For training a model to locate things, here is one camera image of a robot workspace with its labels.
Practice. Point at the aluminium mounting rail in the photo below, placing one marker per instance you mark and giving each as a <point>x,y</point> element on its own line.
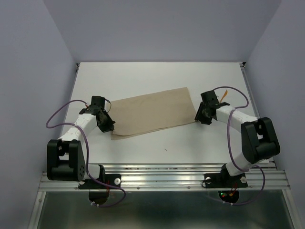
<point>189,177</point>

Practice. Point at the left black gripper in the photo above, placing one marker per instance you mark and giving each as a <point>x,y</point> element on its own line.
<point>109,127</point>

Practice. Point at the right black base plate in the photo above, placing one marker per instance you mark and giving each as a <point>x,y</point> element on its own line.
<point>216,180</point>

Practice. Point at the beige cloth napkin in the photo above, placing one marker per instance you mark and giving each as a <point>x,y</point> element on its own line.
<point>151,112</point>

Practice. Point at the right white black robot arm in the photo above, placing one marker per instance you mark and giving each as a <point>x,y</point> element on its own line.
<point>258,139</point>

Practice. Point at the left aluminium frame post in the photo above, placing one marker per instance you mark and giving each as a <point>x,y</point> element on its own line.
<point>37,209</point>

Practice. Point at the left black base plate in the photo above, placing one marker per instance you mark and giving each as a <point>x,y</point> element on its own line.
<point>110,181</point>

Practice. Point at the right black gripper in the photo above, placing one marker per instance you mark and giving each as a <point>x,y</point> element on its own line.
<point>198,116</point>

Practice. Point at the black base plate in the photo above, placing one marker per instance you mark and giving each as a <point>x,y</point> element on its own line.
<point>110,181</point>
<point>216,180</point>

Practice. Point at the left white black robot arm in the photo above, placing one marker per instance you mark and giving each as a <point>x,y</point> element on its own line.
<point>65,157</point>

